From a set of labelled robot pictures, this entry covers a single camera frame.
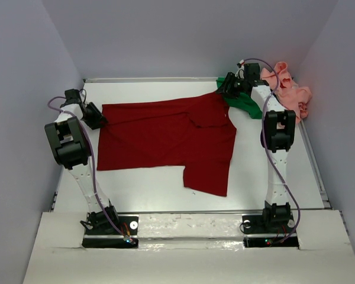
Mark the metal rail front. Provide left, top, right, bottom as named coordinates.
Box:
left=85, top=209, right=264, bottom=215

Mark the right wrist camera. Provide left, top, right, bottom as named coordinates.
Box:
left=235, top=59, right=245, bottom=79

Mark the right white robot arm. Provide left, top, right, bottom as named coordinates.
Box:
left=217, top=59, right=296, bottom=234

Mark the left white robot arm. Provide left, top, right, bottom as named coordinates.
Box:
left=44, top=89, right=122, bottom=235

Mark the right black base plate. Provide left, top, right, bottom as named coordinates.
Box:
left=239, top=215, right=299, bottom=248

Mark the metal rail back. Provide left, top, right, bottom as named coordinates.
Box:
left=83, top=77, right=218, bottom=83

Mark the green t-shirt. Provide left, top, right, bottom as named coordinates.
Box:
left=222, top=79, right=262, bottom=120

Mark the red t-shirt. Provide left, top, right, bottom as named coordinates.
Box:
left=96, top=92, right=237, bottom=197

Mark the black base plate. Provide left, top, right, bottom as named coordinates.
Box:
left=239, top=215, right=299, bottom=248
left=80, top=214, right=139, bottom=249

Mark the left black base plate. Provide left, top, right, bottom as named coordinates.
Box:
left=80, top=214, right=139, bottom=249

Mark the pink t-shirt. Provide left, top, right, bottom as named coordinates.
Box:
left=274, top=62, right=312, bottom=124

